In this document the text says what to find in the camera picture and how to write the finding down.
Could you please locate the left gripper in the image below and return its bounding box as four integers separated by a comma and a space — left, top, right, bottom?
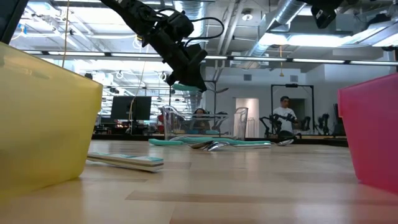
146, 24, 208, 93

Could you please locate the person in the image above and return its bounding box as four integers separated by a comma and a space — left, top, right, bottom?
192, 108, 211, 131
272, 95, 299, 133

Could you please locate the clear plastic bin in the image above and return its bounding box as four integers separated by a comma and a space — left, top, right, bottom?
161, 105, 249, 141

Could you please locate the long ceiling light strip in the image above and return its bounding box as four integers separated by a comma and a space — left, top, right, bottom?
23, 50, 398, 66

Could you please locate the ceiling light panel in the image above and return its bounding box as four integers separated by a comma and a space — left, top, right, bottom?
257, 32, 352, 47

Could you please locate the yellow plastic bin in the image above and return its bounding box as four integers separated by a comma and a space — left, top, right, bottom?
0, 42, 103, 200

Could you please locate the red plastic bin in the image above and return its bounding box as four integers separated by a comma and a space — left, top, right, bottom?
337, 73, 398, 195

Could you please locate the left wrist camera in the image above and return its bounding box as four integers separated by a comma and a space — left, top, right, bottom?
166, 11, 195, 40

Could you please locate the silver ventilation duct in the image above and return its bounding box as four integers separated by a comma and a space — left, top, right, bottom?
172, 0, 206, 24
242, 0, 308, 69

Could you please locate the striped handle spoon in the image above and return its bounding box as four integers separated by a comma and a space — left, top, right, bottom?
203, 141, 272, 152

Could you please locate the black frame stand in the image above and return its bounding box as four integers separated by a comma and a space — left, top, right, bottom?
270, 83, 315, 136

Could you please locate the yellow power cable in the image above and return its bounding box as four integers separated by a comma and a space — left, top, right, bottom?
61, 0, 147, 131

